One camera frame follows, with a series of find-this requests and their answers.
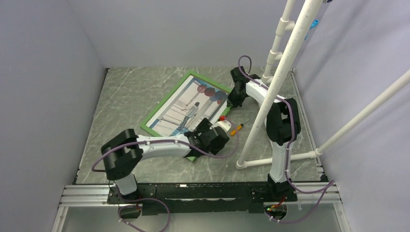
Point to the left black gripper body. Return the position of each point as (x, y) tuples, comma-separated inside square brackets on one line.
[(214, 150)]

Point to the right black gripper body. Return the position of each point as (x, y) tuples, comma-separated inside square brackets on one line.
[(241, 96)]

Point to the orange handled screwdriver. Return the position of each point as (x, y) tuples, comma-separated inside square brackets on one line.
[(239, 127)]

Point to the green wooden picture frame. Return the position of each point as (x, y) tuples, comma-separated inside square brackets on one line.
[(193, 98)]

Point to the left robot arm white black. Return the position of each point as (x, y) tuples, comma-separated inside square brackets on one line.
[(122, 153)]

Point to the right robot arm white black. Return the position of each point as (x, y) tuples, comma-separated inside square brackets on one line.
[(282, 125)]

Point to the white PVC pipe stand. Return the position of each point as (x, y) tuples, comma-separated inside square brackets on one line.
[(298, 31)]

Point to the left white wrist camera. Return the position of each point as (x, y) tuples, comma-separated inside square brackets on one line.
[(225, 123)]

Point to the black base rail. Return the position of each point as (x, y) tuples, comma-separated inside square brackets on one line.
[(250, 197)]

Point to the aluminium frame rail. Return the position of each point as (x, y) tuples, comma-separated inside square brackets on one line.
[(96, 196)]

